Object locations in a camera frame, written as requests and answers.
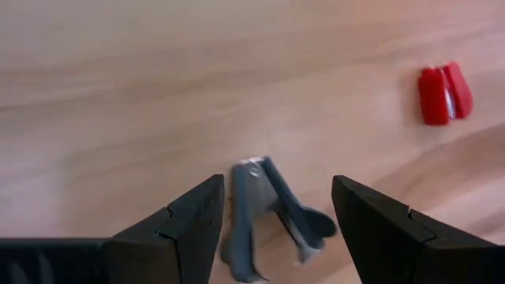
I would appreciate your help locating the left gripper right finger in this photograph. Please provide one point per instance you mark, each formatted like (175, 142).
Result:
(386, 244)

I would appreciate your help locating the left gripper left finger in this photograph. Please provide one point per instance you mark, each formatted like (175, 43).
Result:
(185, 244)

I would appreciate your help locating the grey staple remover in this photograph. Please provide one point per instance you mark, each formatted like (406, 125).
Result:
(244, 205)

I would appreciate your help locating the red mini stapler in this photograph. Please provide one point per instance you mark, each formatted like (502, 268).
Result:
(434, 98)

